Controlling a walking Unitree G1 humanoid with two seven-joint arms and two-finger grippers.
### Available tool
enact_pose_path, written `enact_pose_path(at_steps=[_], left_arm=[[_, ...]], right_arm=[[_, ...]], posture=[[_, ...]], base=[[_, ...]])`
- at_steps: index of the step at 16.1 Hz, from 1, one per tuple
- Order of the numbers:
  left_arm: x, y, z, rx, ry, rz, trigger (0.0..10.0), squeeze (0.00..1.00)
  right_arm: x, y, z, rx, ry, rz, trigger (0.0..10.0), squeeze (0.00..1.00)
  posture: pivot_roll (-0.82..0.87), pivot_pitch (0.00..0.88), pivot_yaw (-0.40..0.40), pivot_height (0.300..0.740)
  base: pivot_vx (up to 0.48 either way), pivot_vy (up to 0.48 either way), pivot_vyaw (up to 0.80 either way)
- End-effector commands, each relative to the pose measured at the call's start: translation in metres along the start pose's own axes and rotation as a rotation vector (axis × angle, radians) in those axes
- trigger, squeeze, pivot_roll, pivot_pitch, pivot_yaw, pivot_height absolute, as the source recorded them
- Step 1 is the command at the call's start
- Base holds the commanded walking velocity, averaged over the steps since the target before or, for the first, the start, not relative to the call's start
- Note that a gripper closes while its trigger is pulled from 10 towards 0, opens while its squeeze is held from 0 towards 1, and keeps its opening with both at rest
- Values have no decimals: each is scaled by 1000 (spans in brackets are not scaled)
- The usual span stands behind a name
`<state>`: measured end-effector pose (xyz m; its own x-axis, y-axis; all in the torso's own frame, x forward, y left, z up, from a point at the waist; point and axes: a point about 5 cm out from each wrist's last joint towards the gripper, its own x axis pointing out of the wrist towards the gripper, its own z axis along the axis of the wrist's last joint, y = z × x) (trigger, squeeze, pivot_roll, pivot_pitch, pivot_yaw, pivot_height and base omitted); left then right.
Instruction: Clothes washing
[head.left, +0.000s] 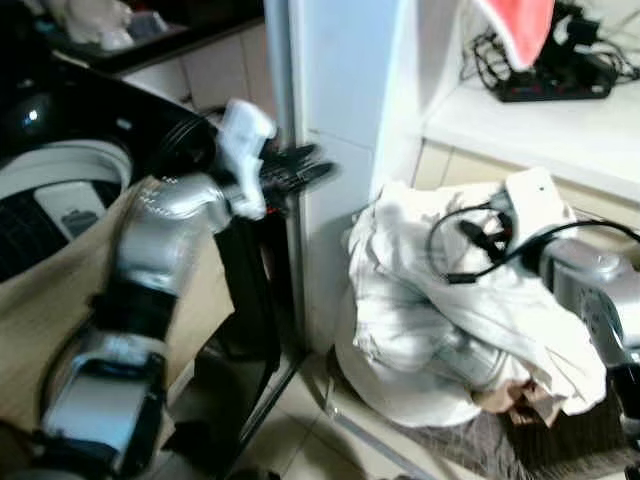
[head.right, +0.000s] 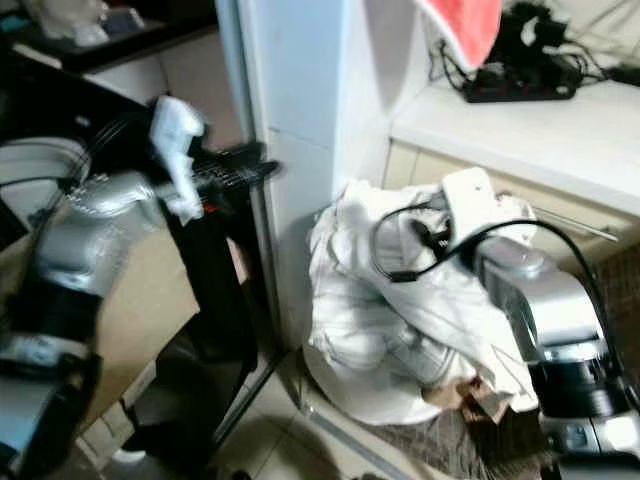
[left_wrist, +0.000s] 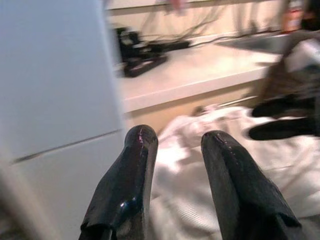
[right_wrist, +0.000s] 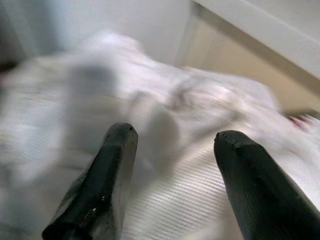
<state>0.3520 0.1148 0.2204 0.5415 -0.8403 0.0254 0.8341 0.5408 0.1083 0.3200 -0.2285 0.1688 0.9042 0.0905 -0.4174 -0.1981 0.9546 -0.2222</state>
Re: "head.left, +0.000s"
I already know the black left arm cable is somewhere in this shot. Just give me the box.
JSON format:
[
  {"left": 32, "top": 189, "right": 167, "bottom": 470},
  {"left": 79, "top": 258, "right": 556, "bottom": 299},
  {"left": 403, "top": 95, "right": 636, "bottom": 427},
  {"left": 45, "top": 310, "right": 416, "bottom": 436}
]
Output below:
[{"left": 150, "top": 105, "right": 241, "bottom": 186}]

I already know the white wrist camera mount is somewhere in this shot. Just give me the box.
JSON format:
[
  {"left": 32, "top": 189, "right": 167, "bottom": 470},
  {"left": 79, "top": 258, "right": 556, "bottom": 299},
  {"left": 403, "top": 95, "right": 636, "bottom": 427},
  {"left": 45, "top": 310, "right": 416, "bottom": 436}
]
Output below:
[
  {"left": 500, "top": 167, "right": 573, "bottom": 251},
  {"left": 215, "top": 98, "right": 279, "bottom": 221}
]

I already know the white garment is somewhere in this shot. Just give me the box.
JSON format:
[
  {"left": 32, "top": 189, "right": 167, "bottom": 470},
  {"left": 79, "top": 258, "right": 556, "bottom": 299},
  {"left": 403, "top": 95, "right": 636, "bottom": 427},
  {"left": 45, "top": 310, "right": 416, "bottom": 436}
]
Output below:
[{"left": 345, "top": 180, "right": 611, "bottom": 416}]

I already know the white round laundry basket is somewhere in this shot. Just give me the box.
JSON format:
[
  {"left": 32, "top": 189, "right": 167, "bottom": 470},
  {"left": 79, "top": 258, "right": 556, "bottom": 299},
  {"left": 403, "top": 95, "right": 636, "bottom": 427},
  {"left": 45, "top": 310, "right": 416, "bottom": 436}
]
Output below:
[{"left": 332, "top": 300, "right": 491, "bottom": 429}]

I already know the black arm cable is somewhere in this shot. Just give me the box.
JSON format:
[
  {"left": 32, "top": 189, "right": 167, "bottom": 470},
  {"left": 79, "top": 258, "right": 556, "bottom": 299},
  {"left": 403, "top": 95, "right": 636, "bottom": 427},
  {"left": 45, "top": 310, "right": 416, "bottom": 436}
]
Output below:
[
  {"left": 427, "top": 205, "right": 640, "bottom": 286},
  {"left": 150, "top": 105, "right": 241, "bottom": 186}
]

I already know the brown crumpled cloth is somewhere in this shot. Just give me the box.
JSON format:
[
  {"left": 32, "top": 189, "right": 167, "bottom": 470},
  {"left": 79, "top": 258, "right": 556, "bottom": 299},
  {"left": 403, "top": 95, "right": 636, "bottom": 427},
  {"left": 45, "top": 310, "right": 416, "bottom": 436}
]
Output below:
[{"left": 475, "top": 378, "right": 566, "bottom": 429}]

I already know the dark countertop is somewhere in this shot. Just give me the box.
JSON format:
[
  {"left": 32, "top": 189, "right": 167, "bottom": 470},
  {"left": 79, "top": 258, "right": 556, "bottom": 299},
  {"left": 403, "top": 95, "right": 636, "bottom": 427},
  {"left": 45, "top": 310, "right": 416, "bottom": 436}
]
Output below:
[{"left": 50, "top": 0, "right": 266, "bottom": 76}]

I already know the grey brown floor mat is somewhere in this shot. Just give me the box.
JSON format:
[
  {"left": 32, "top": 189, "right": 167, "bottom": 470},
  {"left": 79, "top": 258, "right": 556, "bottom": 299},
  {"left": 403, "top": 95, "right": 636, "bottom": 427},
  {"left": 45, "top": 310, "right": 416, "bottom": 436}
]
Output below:
[{"left": 400, "top": 395, "right": 640, "bottom": 480}]

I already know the black top-loading washing machine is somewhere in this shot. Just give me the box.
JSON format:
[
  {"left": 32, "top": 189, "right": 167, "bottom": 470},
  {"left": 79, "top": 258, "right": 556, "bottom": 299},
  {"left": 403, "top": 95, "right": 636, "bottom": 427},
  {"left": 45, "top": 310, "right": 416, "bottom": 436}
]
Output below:
[{"left": 0, "top": 50, "right": 301, "bottom": 471}]

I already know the black power strip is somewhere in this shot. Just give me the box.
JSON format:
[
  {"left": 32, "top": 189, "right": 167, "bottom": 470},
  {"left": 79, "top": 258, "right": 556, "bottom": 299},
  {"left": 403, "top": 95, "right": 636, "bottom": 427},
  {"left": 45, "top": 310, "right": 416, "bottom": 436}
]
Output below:
[{"left": 495, "top": 55, "right": 619, "bottom": 104}]

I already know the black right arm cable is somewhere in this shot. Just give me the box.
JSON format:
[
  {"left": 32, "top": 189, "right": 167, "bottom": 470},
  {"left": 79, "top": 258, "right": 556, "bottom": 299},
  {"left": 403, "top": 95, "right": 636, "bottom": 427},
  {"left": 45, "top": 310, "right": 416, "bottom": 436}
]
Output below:
[{"left": 427, "top": 205, "right": 640, "bottom": 286}]

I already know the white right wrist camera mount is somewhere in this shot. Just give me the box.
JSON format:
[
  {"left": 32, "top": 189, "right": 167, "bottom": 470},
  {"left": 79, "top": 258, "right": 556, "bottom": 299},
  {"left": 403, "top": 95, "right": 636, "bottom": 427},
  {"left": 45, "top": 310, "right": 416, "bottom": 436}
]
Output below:
[{"left": 500, "top": 167, "right": 573, "bottom": 251}]

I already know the white cabinet pillar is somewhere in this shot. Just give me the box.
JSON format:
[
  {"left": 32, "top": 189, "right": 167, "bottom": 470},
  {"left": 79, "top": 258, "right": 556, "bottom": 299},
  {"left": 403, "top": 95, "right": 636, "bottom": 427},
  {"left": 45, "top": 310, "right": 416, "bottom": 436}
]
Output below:
[{"left": 262, "top": 0, "right": 481, "bottom": 356}]

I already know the white shelf board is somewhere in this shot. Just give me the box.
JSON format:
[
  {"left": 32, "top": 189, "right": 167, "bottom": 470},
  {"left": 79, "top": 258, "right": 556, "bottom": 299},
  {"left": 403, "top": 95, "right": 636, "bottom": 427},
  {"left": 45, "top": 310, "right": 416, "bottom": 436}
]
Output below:
[{"left": 420, "top": 75, "right": 640, "bottom": 201}]

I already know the white plush object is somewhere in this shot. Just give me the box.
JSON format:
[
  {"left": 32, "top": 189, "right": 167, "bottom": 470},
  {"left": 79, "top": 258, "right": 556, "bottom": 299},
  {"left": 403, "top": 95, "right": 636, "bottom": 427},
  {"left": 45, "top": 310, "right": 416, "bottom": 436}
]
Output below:
[{"left": 45, "top": 0, "right": 171, "bottom": 51}]

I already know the pink hanging cloth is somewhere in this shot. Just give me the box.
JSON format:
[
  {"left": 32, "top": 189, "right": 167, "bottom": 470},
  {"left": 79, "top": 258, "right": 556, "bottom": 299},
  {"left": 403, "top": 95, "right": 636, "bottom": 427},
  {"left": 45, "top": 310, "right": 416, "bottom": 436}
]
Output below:
[{"left": 472, "top": 0, "right": 557, "bottom": 73}]

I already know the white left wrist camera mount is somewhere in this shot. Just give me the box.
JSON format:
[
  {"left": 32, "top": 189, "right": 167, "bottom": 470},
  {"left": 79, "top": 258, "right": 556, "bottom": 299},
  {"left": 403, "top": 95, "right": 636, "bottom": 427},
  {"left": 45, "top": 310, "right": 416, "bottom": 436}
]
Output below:
[{"left": 215, "top": 98, "right": 279, "bottom": 221}]

